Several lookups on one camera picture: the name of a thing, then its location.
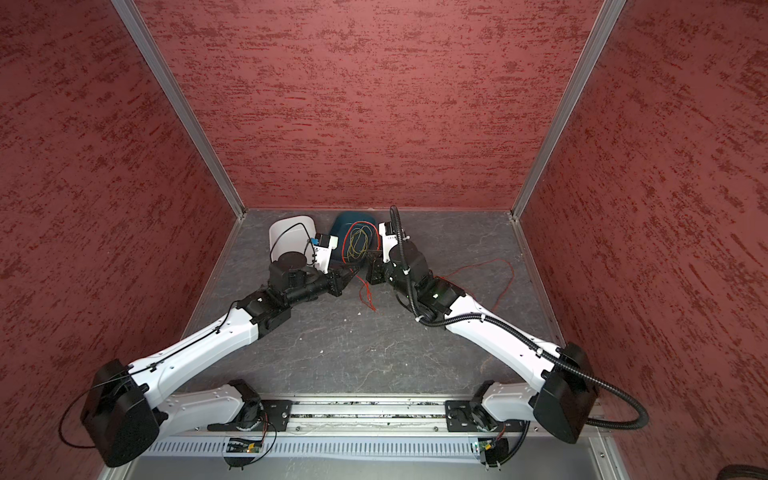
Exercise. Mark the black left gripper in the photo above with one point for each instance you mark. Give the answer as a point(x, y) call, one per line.
point(338, 280)

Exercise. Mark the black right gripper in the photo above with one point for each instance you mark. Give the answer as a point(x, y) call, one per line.
point(377, 264)

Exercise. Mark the black cable spool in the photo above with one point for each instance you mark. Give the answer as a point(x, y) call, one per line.
point(376, 268)

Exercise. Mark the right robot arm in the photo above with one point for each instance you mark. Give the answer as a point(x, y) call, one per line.
point(558, 392)

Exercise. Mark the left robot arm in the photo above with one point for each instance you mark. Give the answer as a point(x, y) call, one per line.
point(130, 407)

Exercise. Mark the white plastic tray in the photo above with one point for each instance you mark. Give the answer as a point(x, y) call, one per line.
point(293, 234)

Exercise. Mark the teal plastic tray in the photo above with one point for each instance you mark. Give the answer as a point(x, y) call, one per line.
point(357, 234)

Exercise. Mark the left base circuit board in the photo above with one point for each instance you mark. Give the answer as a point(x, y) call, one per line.
point(240, 452)

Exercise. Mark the base circuit board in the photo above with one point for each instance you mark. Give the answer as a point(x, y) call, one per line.
point(490, 453)
point(240, 452)

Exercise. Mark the right base circuit board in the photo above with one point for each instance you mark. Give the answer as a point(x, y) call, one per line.
point(490, 453)

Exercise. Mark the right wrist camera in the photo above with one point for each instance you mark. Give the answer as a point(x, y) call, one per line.
point(389, 239)

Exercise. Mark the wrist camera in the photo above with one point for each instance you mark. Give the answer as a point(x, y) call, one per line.
point(323, 246)
point(389, 239)

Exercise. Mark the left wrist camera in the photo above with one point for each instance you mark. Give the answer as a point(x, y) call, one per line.
point(323, 246)

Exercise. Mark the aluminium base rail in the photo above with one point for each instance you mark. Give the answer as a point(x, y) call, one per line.
point(354, 428)

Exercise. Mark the left aluminium corner post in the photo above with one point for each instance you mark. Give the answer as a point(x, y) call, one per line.
point(132, 19)

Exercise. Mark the aluminium corner post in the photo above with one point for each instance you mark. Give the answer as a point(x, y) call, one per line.
point(132, 19)
point(602, 28)

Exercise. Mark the right aluminium corner post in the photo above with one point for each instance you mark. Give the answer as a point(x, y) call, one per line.
point(602, 28)

